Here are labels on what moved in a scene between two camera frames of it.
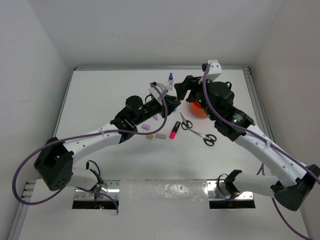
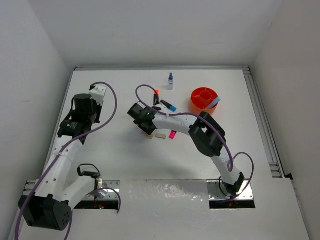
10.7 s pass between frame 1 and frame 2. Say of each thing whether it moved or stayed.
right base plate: stayed
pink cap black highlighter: stayed
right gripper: moved
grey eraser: stayed
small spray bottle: stayed
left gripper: moved
